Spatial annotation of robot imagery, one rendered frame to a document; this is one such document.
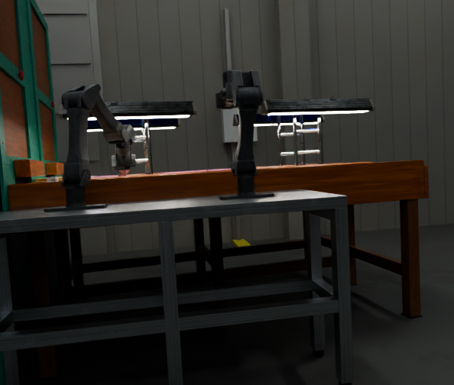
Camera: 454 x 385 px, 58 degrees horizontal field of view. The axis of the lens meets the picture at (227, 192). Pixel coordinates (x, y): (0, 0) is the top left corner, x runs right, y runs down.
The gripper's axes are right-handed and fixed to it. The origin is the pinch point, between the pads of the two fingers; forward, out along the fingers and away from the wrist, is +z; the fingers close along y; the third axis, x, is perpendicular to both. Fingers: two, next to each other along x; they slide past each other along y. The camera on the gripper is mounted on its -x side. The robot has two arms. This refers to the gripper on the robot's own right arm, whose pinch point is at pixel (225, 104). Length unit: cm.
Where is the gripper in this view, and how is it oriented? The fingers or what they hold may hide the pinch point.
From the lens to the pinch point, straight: 189.8
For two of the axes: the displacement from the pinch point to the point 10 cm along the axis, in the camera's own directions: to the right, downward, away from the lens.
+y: -9.9, 0.7, -1.5
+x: 0.6, 10.0, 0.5
